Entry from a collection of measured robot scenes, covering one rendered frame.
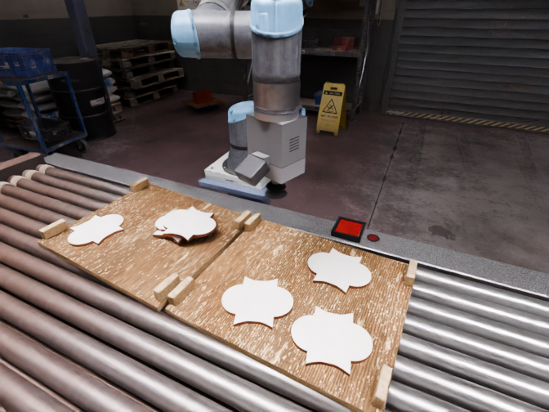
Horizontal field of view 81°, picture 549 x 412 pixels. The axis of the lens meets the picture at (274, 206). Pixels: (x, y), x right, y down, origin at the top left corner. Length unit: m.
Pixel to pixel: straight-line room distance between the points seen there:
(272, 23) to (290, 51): 0.04
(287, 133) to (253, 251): 0.34
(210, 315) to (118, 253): 0.30
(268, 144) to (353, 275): 0.34
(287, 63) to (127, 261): 0.55
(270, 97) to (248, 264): 0.38
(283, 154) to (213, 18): 0.25
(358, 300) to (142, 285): 0.44
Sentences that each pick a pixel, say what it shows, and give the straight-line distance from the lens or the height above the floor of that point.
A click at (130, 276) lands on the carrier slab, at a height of 0.94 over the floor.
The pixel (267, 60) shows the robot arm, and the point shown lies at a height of 1.36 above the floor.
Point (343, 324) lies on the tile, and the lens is 0.62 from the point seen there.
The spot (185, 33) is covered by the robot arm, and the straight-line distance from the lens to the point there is 0.62.
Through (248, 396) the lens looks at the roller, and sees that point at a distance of 0.57.
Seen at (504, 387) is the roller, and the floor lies 0.91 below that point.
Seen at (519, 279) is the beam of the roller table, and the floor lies 0.91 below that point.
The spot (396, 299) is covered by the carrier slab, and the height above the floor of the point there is 0.94.
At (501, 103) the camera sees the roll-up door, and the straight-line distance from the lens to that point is 5.35.
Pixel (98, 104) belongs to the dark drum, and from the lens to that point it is 4.52.
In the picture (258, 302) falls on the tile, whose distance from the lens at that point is 0.64.
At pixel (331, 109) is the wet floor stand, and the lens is 4.23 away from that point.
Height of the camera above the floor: 1.43
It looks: 32 degrees down
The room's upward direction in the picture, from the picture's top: straight up
